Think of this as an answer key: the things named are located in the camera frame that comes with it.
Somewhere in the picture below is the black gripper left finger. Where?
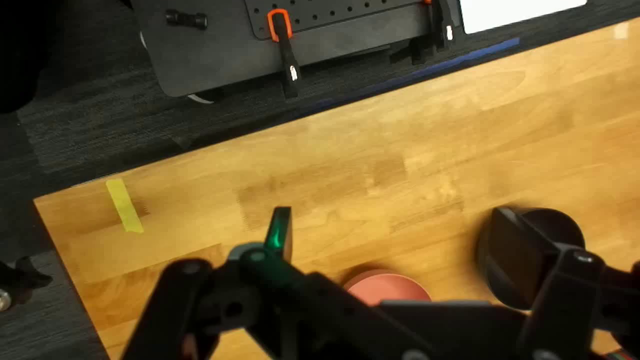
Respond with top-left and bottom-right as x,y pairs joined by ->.
122,206 -> 435,360

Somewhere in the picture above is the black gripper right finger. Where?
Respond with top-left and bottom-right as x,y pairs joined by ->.
476,206 -> 640,360

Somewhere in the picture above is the black bowl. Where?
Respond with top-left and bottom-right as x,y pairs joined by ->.
485,206 -> 588,308

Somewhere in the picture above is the pink bowl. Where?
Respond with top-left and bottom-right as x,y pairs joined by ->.
342,265 -> 432,308

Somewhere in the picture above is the yellow tape strip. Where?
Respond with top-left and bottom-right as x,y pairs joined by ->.
104,178 -> 145,235

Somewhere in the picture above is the black floor stand foot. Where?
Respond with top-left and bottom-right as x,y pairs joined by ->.
0,255 -> 51,315

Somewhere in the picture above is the black pegboard plate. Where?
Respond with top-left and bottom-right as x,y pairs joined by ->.
127,0 -> 461,97

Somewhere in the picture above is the blue tape strip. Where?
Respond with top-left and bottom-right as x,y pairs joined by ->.
386,35 -> 522,86

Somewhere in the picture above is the orange black bar clamp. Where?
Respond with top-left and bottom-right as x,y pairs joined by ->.
418,0 -> 458,47
265,5 -> 304,86

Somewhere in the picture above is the white board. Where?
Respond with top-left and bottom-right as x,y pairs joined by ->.
458,0 -> 588,35

